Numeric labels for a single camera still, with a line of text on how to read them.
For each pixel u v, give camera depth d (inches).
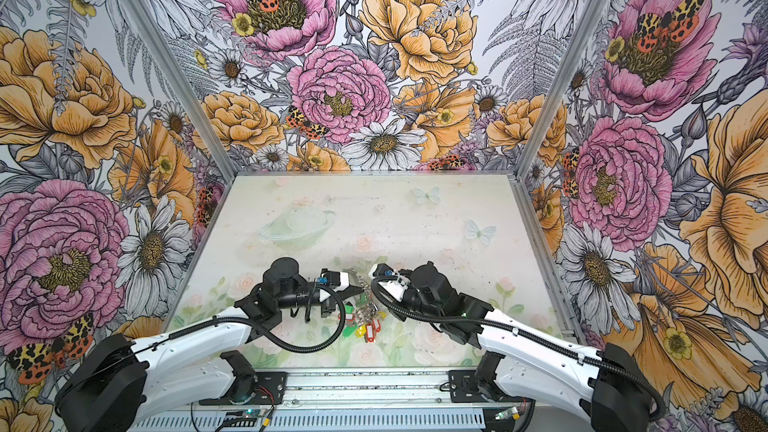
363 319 34.2
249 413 28.0
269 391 28.7
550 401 21.0
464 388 29.0
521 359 19.5
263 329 23.8
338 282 24.7
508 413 28.1
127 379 16.2
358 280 29.7
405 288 25.0
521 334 19.5
